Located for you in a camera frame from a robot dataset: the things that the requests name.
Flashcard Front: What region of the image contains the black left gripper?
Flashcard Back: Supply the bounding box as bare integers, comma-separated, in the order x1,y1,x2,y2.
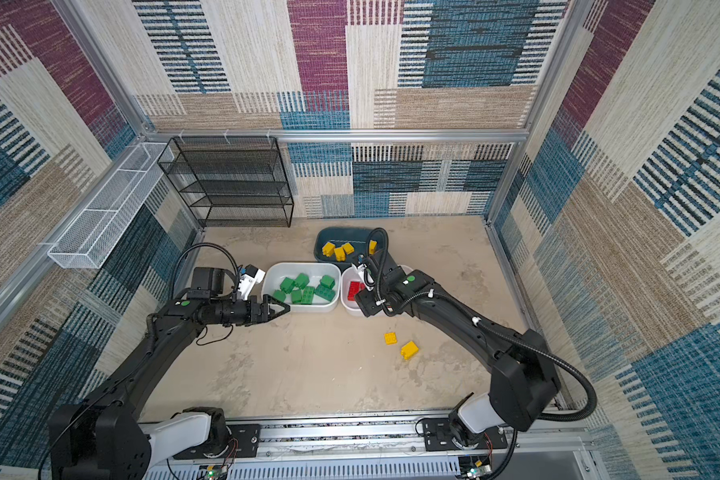
212,295,289,326

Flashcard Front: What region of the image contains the long red lego brick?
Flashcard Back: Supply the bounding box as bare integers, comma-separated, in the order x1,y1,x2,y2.
347,281,365,302

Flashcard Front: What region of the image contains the long green lego brick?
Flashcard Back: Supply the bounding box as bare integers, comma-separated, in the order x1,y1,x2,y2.
315,284,336,302
301,286,315,305

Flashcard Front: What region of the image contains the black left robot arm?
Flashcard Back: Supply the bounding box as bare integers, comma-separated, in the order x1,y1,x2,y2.
38,263,291,479

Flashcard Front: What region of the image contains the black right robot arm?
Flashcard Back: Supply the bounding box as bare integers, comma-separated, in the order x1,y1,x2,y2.
354,227,598,449

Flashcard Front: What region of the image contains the white right plastic bin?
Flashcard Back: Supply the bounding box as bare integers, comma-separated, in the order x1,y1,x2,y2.
340,263,415,317

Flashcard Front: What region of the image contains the white plastic bin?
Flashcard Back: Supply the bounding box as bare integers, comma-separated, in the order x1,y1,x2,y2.
340,263,415,317
261,262,341,313

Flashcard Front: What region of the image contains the white left plastic bin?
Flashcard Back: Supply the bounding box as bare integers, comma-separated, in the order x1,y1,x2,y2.
261,262,341,313

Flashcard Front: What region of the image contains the dark teal plastic bin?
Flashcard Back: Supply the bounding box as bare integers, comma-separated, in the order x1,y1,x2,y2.
313,226,388,272

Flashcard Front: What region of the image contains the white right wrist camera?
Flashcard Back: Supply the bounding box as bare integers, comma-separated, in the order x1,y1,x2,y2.
352,264,367,285

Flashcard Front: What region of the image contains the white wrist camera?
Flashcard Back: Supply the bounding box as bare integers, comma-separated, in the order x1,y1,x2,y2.
352,264,367,285
237,264,266,301

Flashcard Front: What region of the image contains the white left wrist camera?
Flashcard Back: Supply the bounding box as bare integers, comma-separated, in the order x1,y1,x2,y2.
237,264,266,301

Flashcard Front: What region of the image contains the black wire shelf rack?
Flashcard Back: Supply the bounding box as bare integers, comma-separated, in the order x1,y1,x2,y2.
157,136,294,228

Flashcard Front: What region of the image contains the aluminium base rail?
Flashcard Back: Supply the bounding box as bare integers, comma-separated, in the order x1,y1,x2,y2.
114,410,608,479

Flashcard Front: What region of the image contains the white wire mesh basket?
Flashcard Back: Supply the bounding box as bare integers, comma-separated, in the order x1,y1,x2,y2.
48,142,166,269

